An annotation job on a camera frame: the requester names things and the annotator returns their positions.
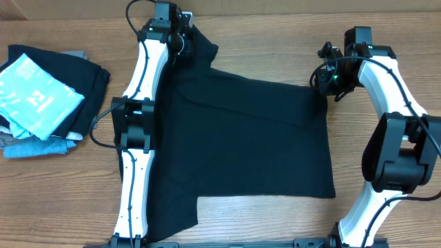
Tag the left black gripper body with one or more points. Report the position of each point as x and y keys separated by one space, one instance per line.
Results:
x=185 y=45

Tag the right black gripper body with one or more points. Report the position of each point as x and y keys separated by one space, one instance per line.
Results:
x=338 y=80

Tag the black t-shirt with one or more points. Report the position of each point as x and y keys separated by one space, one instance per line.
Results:
x=221 y=134

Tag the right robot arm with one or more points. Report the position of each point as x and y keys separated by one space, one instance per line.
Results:
x=404 y=147

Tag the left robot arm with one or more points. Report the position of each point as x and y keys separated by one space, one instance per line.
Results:
x=162 y=38

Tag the folded black shirt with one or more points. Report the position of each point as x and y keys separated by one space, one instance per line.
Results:
x=50 y=62

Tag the folded light blue printed shirt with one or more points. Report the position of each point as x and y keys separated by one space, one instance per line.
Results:
x=33 y=101

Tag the folded blue heather shirt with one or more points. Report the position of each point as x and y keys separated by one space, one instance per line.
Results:
x=27 y=151

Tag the folded white grey garment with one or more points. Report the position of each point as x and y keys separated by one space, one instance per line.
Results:
x=7 y=139

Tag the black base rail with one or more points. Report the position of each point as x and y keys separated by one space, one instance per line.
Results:
x=296 y=243

